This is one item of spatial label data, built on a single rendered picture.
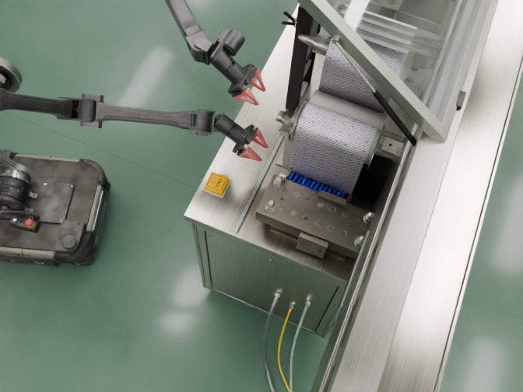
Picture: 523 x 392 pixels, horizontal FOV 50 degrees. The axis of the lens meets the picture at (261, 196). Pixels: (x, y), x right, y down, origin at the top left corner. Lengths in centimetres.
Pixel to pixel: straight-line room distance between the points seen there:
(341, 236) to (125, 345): 136
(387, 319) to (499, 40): 108
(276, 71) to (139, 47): 151
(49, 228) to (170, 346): 81
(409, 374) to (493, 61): 99
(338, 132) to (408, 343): 69
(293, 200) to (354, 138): 33
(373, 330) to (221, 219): 101
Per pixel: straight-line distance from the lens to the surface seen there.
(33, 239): 286
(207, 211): 203
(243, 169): 211
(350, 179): 187
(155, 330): 284
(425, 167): 131
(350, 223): 190
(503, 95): 180
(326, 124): 174
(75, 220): 285
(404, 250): 121
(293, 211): 190
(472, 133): 168
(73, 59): 373
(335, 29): 119
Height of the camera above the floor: 273
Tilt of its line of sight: 63 degrees down
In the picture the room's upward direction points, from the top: 5 degrees clockwise
